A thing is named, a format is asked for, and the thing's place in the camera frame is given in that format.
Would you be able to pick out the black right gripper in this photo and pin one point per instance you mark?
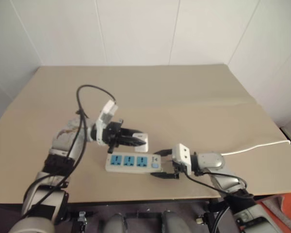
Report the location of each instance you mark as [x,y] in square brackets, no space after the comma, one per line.
[176,170]

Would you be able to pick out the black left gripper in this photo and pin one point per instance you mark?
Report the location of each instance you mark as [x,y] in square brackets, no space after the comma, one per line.
[111,133]

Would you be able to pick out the white charger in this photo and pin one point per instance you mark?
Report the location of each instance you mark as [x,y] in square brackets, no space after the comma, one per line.
[145,146]

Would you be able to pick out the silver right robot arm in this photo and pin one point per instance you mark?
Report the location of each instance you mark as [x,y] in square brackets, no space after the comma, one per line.
[212,163]

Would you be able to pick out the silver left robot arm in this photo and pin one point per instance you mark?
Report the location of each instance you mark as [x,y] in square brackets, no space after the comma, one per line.
[60,143]

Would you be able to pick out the white power strip blue sockets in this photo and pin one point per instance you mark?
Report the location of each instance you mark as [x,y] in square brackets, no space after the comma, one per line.
[126,162]

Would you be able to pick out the dark rounded shape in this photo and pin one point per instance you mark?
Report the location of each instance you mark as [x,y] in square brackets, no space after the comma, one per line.
[172,222]
[115,223]

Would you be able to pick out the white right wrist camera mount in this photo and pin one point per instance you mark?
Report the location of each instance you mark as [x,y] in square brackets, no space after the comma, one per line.
[182,155]

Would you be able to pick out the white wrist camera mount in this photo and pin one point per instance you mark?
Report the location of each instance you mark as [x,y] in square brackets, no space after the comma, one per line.
[182,155]
[106,114]

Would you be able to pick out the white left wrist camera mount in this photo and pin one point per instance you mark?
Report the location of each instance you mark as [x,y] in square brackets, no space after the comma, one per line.
[106,114]

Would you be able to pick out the black frame under table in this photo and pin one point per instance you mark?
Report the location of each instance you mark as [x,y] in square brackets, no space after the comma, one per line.
[143,214]

